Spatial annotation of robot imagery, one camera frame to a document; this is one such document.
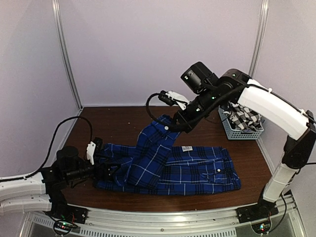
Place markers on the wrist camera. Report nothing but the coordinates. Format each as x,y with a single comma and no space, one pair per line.
173,98
93,149

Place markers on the light blue perforated basket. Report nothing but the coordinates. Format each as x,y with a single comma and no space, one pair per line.
237,134

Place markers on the circuit board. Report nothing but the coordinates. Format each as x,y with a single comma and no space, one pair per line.
261,227
62,227

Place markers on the right circuit board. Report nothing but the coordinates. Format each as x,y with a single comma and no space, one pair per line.
261,227

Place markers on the left circuit board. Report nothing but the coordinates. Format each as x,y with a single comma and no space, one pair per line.
62,227

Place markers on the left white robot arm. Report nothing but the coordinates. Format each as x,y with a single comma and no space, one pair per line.
42,191

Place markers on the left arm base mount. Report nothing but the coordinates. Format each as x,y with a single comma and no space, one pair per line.
66,213

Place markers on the aluminium frame post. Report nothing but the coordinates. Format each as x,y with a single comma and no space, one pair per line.
263,18
64,53

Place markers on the blue plaid long sleeve shirt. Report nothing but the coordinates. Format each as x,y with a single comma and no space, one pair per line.
156,166

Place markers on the left aluminium frame post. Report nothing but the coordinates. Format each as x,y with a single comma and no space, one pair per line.
64,53

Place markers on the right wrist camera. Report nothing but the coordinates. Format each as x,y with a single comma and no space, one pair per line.
173,98

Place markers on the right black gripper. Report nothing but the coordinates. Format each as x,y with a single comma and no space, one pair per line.
188,123

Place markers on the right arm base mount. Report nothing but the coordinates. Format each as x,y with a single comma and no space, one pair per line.
261,210

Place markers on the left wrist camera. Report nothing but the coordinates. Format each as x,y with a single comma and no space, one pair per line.
93,149

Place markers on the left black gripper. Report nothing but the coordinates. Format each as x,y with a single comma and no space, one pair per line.
104,175

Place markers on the black white checked shirt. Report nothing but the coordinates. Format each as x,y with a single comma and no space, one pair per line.
243,118

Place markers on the front aluminium rail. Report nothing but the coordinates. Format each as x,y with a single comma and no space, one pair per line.
221,222

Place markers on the right aluminium frame post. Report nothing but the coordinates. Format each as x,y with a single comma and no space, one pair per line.
263,18

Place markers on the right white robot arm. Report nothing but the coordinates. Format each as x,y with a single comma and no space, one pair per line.
238,87

